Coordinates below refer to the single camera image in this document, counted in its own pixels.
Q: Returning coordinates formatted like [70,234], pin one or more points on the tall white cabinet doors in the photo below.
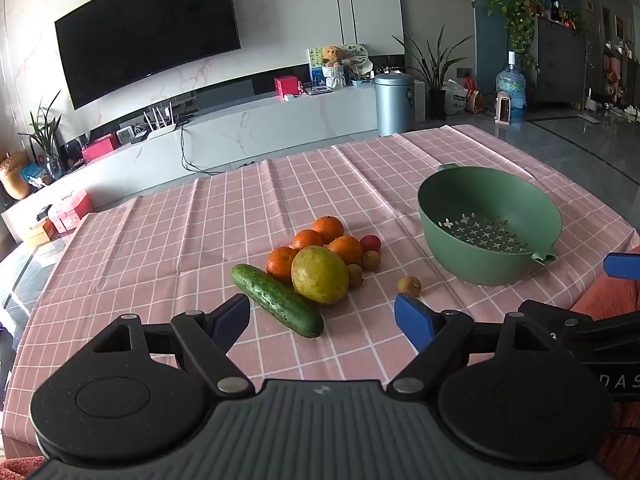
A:
[367,5]

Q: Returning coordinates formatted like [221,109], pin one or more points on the red cherry tomato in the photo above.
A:
[370,243]

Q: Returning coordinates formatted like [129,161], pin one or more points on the white router with antennas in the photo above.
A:
[162,132]

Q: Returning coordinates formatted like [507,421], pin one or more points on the orange mandarin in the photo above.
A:
[327,227]
[346,250]
[280,262]
[306,239]

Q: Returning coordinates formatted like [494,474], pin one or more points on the green cucumber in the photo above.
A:
[275,300]

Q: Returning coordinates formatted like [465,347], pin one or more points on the blue printed card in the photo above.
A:
[315,70]

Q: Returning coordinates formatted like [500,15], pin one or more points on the long white television cabinet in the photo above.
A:
[280,125]

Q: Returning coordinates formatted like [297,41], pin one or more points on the pink flat box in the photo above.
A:
[100,149]

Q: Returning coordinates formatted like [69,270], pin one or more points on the small brown longan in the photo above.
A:
[355,276]
[409,287]
[371,260]

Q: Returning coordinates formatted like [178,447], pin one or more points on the brown paper bag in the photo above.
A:
[473,102]

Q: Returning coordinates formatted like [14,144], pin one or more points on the small white appliance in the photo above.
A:
[125,136]

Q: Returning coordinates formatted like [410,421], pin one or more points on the teddy bear bouquet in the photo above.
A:
[332,57]

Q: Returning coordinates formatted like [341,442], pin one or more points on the long-leaf plant in black pot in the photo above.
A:
[437,105]

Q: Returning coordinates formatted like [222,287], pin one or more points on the pink gift box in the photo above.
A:
[75,207]
[56,220]

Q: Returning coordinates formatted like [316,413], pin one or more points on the yellow cardboard box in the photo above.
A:
[36,234]

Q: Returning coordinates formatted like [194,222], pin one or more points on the dark grey drawer cabinet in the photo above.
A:
[555,60]

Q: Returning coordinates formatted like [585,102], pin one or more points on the grey-blue metal trash can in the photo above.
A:
[394,105]

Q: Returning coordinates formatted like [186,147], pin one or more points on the round white hand fan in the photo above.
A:
[357,57]

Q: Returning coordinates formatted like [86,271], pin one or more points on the red square box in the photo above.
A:
[286,87]

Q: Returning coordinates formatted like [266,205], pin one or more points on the orange-red towel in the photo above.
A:
[610,295]

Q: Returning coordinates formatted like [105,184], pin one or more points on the green plastic colander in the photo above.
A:
[450,255]

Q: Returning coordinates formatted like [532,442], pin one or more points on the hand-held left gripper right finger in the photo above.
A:
[412,317]

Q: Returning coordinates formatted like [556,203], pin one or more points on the blue water jug with pump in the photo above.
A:
[511,87]

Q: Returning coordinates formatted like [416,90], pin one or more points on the black flat television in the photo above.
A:
[150,45]

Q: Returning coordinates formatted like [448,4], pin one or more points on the white plastic bag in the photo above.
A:
[455,100]

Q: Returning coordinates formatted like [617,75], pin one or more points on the large yellow-green mango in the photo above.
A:
[320,275]

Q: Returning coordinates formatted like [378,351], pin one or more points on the small blue box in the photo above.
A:
[35,174]

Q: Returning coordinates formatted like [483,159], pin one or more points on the pink checked tablecloth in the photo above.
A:
[200,220]

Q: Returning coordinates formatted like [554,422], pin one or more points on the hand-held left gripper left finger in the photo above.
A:
[231,321]

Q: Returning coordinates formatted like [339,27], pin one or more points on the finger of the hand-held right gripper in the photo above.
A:
[550,312]
[622,266]

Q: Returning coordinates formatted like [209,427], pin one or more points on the cluttered toy shelf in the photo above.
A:
[612,75]

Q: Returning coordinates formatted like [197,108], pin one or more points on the golden brown ornament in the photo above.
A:
[15,180]

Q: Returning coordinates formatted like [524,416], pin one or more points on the row of small bottles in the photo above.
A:
[567,15]

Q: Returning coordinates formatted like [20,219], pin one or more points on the trailing pothos plant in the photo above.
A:
[520,15]

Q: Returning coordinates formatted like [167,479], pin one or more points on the leafy plant in glass vase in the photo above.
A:
[45,130]

